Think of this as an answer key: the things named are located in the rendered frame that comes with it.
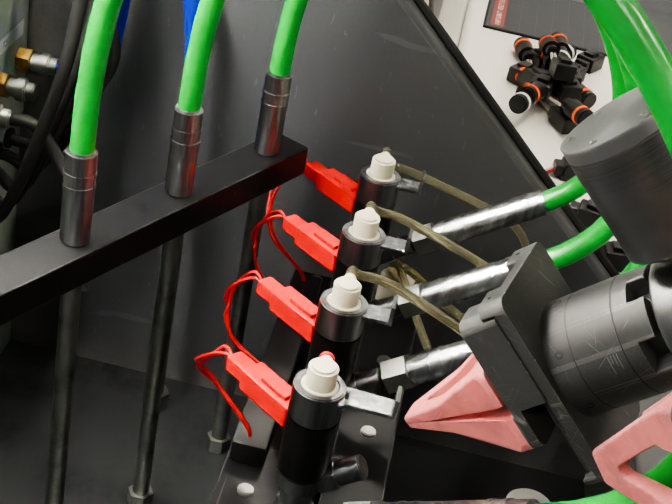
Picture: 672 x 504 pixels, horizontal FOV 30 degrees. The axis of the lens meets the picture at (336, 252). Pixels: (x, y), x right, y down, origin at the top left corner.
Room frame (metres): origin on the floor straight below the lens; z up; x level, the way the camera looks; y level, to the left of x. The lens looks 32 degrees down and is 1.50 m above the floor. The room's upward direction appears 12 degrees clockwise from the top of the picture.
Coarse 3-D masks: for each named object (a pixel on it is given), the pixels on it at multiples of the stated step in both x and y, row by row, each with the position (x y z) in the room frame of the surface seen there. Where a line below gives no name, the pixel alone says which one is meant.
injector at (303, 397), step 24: (288, 408) 0.51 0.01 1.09; (312, 408) 0.50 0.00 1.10; (336, 408) 0.51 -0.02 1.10; (288, 432) 0.51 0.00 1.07; (312, 432) 0.50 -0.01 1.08; (336, 432) 0.51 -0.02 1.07; (288, 456) 0.50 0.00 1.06; (312, 456) 0.50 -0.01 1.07; (360, 456) 0.52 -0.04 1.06; (288, 480) 0.50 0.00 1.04; (312, 480) 0.50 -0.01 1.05; (336, 480) 0.51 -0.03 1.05; (360, 480) 0.51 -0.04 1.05
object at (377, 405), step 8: (352, 392) 0.52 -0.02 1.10; (360, 392) 0.52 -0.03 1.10; (344, 400) 0.51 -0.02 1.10; (352, 400) 0.51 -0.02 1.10; (360, 400) 0.51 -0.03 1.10; (368, 400) 0.51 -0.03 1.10; (376, 400) 0.52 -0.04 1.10; (384, 400) 0.52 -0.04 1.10; (392, 400) 0.52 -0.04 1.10; (352, 408) 0.51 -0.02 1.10; (360, 408) 0.51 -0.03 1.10; (368, 408) 0.51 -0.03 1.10; (376, 408) 0.51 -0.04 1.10; (384, 408) 0.51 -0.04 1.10; (384, 416) 0.51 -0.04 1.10
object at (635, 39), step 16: (592, 0) 0.39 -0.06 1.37; (608, 0) 0.39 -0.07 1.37; (624, 0) 0.39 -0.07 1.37; (608, 16) 0.39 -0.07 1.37; (624, 16) 0.39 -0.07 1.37; (640, 16) 0.39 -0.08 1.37; (608, 32) 0.39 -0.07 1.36; (624, 32) 0.39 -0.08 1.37; (640, 32) 0.39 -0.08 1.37; (656, 32) 0.39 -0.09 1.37; (624, 48) 0.39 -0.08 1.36; (640, 48) 0.39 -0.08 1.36; (656, 48) 0.39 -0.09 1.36; (640, 64) 0.38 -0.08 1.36; (656, 64) 0.38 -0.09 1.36; (640, 80) 0.38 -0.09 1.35; (656, 80) 0.38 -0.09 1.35; (656, 96) 0.38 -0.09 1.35; (656, 112) 0.38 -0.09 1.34; (656, 480) 0.36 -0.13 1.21; (592, 496) 0.38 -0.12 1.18; (608, 496) 0.37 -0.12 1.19; (624, 496) 0.37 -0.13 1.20
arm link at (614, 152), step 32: (640, 96) 0.50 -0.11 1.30; (576, 128) 0.50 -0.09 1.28; (608, 128) 0.48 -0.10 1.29; (640, 128) 0.46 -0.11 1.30; (576, 160) 0.47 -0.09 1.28; (608, 160) 0.46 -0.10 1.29; (640, 160) 0.46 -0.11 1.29; (608, 192) 0.46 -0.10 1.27; (640, 192) 0.45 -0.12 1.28; (608, 224) 0.47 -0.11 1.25; (640, 224) 0.45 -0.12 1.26; (640, 256) 0.46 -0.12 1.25
